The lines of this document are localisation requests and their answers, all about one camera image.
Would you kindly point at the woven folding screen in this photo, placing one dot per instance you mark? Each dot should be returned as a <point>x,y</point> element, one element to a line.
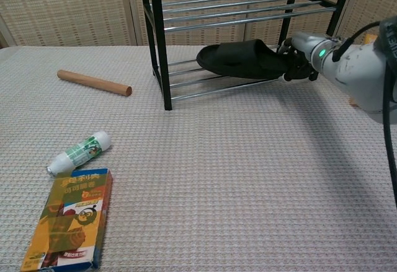
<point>68,8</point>

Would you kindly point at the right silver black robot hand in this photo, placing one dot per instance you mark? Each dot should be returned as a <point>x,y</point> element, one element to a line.
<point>302,44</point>

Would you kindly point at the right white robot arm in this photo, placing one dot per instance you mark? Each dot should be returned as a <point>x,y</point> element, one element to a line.
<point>356,70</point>

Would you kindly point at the black slipper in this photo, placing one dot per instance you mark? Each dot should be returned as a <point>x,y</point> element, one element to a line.
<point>245,59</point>

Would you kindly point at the black chrome shoe rack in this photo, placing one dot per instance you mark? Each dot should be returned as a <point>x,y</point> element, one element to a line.
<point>161,52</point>

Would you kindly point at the beige woven tablecloth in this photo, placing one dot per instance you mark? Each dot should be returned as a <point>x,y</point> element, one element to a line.
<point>217,176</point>

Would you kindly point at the orange green snack box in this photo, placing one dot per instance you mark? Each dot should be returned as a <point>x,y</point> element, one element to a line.
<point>71,222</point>

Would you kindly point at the corgi print tissue pack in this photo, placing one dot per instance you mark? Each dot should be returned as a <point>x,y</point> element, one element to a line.
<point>370,38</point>

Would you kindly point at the white green small bottle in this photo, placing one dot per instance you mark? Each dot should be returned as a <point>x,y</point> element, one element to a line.
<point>82,152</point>

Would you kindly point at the wooden rolling pin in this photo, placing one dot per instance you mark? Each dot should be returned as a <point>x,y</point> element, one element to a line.
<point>93,82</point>

